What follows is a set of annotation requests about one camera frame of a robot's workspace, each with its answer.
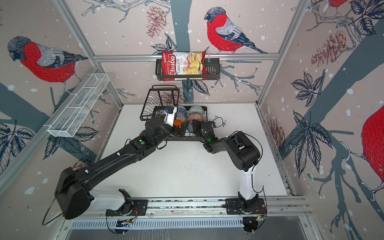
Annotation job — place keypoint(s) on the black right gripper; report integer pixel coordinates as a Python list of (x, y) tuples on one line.
[(198, 125)]

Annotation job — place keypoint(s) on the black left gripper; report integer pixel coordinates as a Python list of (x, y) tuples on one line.
[(175, 130)]

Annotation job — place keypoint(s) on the red and blue patterned bowl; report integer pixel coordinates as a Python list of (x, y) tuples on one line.
[(196, 117)]

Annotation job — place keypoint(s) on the orange plastic bowl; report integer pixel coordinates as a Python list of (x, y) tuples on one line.
[(178, 123)]

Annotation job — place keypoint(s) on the white maroon patterned bowl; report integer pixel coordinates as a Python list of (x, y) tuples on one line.
[(181, 117)]

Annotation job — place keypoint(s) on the black wire dish rack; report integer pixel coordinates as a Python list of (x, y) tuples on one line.
[(161, 96)]

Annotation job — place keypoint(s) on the dark blue patterned bowl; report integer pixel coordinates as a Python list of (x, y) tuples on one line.
[(182, 110)]

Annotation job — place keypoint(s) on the blue floral ceramic bowl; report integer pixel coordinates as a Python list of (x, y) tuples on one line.
[(190, 128)]

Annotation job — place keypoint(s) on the grey green patterned bowl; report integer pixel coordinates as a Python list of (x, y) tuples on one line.
[(196, 110)]

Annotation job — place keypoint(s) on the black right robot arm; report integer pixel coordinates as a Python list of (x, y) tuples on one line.
[(243, 154)]

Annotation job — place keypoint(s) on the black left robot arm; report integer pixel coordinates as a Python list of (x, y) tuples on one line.
[(74, 186)]

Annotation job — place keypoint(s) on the red cassava chips bag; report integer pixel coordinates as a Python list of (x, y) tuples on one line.
[(176, 64)]

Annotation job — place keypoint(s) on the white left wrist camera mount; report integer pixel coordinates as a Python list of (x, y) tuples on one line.
[(170, 112)]

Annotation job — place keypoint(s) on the black wall shelf basket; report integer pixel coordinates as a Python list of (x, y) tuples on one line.
[(212, 66)]

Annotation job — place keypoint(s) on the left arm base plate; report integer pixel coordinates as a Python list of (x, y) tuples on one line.
[(133, 208)]

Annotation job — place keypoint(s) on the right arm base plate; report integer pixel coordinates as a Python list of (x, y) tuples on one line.
[(254, 206)]

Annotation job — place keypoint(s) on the white wire wall basket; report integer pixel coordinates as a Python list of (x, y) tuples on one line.
[(81, 102)]

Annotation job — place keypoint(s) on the aluminium mounting rail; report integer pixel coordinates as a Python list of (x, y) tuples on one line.
[(203, 207)]

